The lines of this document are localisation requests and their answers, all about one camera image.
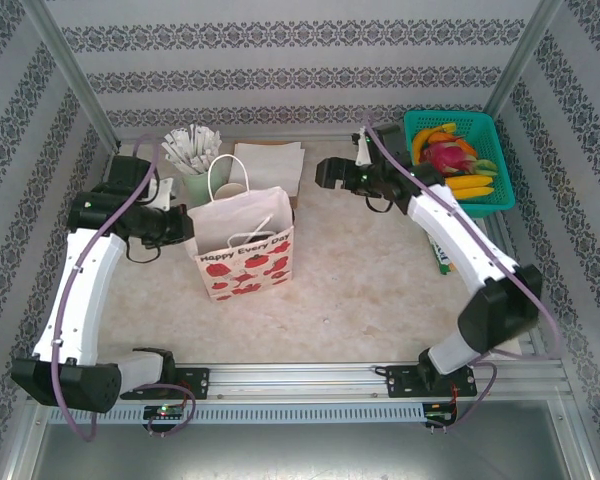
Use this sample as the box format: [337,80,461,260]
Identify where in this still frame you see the white paper bag red prints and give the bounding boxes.
[186,153,296,304]

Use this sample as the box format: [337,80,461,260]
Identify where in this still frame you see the mint green straw cup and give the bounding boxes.
[181,167,216,206]

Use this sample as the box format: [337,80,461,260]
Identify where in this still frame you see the white napkin stack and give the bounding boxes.
[228,141,306,197]

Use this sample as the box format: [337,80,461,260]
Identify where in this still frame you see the curved yellow banana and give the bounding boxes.
[411,122,459,166]

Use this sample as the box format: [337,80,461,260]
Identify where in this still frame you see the nested white-rimmed paper cup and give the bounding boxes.
[214,182,250,203]

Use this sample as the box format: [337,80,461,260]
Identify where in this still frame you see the pink dragon fruit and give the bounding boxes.
[418,139,479,176]

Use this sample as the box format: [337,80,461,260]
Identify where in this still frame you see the orange fruit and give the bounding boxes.
[427,130,479,156]

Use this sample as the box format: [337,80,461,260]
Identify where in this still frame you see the yellow green snack packet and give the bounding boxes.
[427,232,459,276]

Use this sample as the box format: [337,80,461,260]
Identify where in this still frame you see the teal plastic basket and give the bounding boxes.
[403,110,517,218]

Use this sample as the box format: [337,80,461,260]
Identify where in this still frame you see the small controller circuit board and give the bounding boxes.
[144,404,186,420]
[424,402,459,426]

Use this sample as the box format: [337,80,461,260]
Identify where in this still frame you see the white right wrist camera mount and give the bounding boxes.
[350,127,376,167]

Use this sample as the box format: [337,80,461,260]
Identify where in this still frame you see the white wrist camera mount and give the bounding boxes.
[147,177,175,209]
[350,127,376,167]

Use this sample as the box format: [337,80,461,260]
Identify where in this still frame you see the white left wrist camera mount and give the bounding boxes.
[147,177,175,209]

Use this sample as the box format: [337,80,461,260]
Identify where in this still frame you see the thin black cable loop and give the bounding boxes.
[124,234,162,264]
[364,194,396,214]

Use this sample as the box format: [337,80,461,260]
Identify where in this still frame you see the aluminium frame post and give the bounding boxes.
[18,0,124,151]
[483,0,565,116]

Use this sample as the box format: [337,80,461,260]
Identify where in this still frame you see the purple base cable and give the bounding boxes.
[122,379,196,437]
[444,358,499,432]

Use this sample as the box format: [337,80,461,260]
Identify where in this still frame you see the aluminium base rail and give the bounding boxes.
[27,362,569,401]

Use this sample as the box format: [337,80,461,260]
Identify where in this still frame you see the slotted grey cable duct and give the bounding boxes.
[47,403,426,425]

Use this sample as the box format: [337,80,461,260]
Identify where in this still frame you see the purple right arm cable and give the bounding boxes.
[362,112,564,361]

